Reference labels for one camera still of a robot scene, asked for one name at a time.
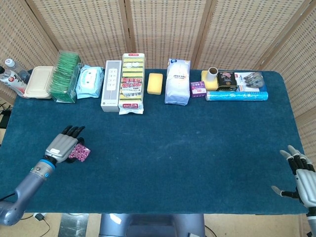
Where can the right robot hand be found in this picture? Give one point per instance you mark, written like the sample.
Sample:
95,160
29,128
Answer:
307,186

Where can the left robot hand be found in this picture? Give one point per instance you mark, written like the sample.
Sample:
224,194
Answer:
61,146

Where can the yellow sponge multipack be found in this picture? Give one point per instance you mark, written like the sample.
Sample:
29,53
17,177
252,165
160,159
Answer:
130,84

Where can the dark blue table cloth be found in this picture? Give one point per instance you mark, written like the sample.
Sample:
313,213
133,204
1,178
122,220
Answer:
172,148

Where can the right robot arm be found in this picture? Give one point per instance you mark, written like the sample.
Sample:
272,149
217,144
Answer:
313,222

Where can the blue cling film roll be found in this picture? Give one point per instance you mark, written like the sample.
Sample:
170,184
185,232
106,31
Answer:
237,95

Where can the black power adapter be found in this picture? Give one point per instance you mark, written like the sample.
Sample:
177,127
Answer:
39,217

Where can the black tin can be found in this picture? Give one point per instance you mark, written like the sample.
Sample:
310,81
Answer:
227,81

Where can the beige lunch box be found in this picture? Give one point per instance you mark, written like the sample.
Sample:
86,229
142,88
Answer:
39,81

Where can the light blue wet wipes pack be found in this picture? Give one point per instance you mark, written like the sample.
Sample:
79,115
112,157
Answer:
89,81

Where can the pink patterned card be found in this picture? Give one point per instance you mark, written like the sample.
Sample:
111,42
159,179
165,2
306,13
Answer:
81,154

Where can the clear bottle white cap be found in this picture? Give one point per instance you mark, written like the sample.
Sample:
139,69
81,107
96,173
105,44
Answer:
14,66

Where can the small purple box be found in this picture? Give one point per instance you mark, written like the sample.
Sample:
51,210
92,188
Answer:
197,90

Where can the black power strip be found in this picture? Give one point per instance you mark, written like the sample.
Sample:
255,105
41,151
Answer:
4,119

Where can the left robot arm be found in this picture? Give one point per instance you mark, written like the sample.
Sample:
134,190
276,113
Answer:
29,182

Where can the white paper bag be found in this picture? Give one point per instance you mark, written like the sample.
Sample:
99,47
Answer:
176,84

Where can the white lint roller roll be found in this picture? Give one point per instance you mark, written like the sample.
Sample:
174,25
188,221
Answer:
212,75

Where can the white power strip box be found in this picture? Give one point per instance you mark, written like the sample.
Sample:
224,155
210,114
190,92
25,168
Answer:
111,84

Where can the shiny metal table leg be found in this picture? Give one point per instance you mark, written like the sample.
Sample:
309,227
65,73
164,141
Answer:
74,225

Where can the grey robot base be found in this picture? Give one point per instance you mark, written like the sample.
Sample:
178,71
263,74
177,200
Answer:
148,224

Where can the white labelled drink bottle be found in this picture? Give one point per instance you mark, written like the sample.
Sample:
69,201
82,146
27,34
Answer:
12,81

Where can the clear box green tea bags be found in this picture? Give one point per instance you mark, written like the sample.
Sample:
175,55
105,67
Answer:
64,76

